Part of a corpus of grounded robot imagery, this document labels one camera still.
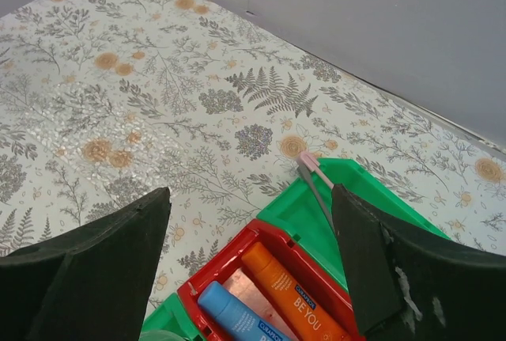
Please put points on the green plastic bin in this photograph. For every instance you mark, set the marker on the green plastic bin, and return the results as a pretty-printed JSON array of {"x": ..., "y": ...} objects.
[
  {"x": 171, "y": 316},
  {"x": 296, "y": 210}
]

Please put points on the orange toothpaste tube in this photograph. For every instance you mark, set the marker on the orange toothpaste tube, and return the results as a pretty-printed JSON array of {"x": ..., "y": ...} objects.
[{"x": 308, "y": 319}]

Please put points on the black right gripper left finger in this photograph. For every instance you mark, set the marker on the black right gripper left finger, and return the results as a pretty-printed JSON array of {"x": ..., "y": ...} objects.
[{"x": 91, "y": 283}]

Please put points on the red plastic bin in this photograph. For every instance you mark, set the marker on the red plastic bin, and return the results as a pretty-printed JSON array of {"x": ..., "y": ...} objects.
[{"x": 228, "y": 269}]

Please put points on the green plastic bin near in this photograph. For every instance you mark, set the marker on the green plastic bin near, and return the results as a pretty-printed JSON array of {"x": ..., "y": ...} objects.
[{"x": 171, "y": 316}]

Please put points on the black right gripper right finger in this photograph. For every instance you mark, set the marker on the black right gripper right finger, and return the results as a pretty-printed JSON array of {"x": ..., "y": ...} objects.
[{"x": 406, "y": 283}]

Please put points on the green plastic bin far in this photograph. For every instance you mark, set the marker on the green plastic bin far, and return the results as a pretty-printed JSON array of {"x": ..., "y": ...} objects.
[{"x": 296, "y": 210}]

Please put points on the blue toothpaste tube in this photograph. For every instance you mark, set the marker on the blue toothpaste tube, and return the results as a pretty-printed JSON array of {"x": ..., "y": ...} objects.
[{"x": 236, "y": 318}]

